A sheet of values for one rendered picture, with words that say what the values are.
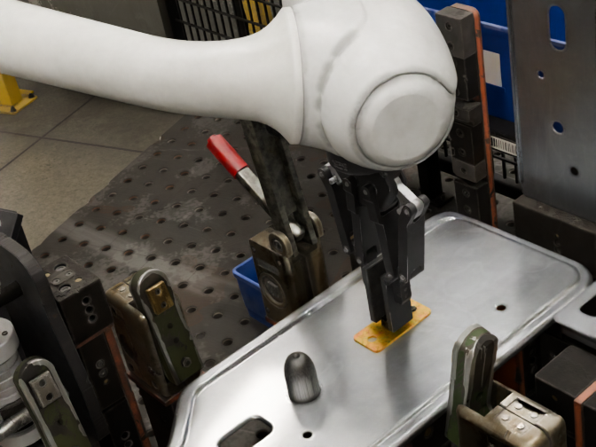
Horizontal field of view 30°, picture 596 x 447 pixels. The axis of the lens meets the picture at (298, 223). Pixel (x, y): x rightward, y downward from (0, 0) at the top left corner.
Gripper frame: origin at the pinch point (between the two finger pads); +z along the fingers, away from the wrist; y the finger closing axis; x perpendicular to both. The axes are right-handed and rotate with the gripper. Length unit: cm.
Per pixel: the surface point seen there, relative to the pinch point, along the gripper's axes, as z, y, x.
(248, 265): 26, -48, 14
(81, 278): -7.4, -19.6, -23.1
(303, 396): 3.5, 1.3, -13.6
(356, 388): 4.3, 4.0, -9.1
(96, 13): 64, -250, 103
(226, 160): -8.7, -23.2, -0.9
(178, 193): 34, -87, 27
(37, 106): 105, -290, 90
